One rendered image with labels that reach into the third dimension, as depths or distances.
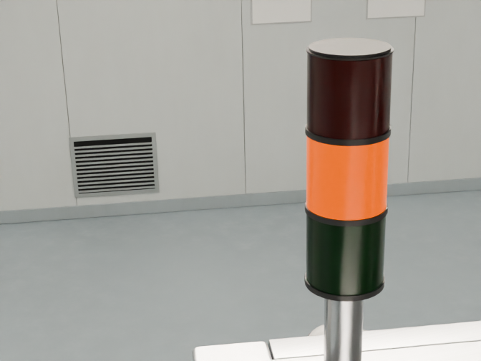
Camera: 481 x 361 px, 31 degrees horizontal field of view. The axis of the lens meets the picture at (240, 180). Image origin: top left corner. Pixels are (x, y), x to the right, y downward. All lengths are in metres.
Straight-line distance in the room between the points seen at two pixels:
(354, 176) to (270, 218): 5.61
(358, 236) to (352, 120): 0.07
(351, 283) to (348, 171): 0.07
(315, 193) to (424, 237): 5.37
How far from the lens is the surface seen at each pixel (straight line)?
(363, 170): 0.50
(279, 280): 5.26
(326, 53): 0.48
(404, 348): 0.68
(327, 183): 0.50
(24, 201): 6.28
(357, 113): 0.49
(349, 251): 0.52
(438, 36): 6.28
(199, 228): 5.97
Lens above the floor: 2.46
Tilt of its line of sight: 21 degrees down
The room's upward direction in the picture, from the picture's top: 1 degrees counter-clockwise
